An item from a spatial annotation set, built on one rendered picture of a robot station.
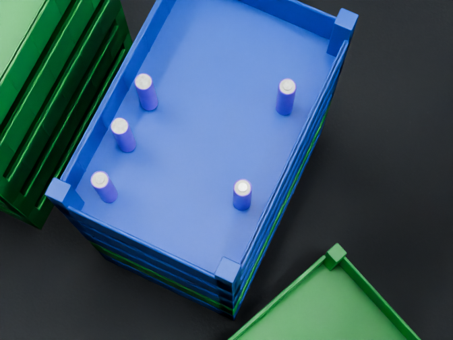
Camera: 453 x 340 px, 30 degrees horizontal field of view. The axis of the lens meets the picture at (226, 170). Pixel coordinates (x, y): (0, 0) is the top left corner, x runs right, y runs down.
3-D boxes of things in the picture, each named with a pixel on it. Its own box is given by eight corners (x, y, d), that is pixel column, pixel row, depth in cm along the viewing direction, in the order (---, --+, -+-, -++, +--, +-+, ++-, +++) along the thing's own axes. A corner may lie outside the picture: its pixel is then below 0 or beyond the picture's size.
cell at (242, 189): (237, 190, 88) (238, 175, 82) (253, 197, 88) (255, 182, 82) (230, 206, 88) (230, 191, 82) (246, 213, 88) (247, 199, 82)
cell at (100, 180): (105, 183, 89) (95, 166, 83) (121, 190, 89) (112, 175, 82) (97, 198, 88) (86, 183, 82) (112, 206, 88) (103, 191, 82)
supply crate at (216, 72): (185, -24, 95) (180, -62, 88) (350, 46, 93) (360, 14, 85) (59, 211, 89) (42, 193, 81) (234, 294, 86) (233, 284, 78)
